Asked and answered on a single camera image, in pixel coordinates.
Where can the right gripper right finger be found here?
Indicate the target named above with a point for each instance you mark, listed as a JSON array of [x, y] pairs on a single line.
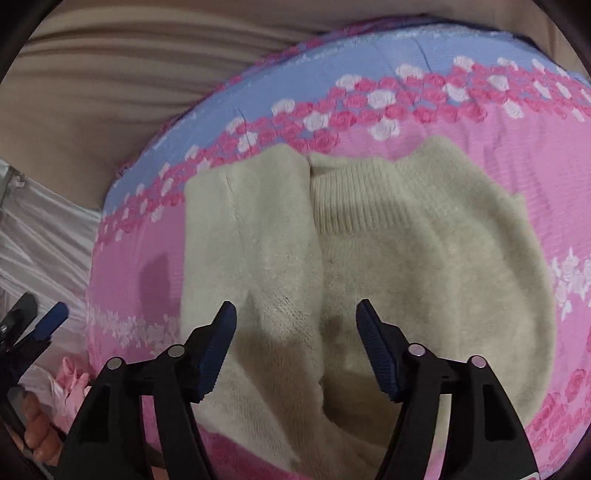
[[485, 437]]

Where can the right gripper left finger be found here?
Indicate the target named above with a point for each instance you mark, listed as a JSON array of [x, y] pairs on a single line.
[[108, 438]]

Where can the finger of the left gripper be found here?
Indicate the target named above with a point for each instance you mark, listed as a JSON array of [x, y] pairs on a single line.
[[50, 322]]

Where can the cream knit sweater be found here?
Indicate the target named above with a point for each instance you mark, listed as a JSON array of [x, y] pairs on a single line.
[[295, 241]]

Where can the person's left hand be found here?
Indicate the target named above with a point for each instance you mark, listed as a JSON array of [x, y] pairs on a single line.
[[40, 436]]

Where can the pink crumpled cloth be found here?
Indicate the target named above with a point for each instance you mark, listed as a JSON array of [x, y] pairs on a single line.
[[69, 388]]

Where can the white bedding fabric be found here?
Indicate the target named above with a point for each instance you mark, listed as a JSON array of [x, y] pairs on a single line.
[[46, 247]]

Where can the beige curtain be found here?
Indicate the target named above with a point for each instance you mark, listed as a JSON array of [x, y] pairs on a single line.
[[85, 84]]

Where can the pink floral bed sheet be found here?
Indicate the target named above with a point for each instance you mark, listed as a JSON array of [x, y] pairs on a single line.
[[376, 89]]

